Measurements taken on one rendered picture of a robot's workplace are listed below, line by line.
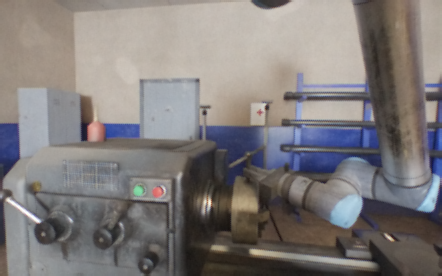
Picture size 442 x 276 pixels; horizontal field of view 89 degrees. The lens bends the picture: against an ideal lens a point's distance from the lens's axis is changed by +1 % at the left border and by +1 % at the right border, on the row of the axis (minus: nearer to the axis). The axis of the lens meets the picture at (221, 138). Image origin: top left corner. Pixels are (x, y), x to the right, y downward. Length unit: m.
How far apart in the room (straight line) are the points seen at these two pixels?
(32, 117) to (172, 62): 2.25
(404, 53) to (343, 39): 3.78
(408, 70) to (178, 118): 3.78
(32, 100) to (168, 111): 1.93
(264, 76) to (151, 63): 2.01
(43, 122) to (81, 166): 3.32
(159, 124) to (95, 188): 3.47
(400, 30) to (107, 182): 0.76
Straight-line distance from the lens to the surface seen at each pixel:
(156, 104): 4.25
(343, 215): 0.66
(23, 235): 1.06
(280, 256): 1.17
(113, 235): 0.74
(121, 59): 4.75
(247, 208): 0.81
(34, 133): 4.25
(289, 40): 4.11
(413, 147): 0.60
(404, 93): 0.52
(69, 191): 0.87
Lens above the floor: 1.44
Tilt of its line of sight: 4 degrees down
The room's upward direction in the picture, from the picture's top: 1 degrees clockwise
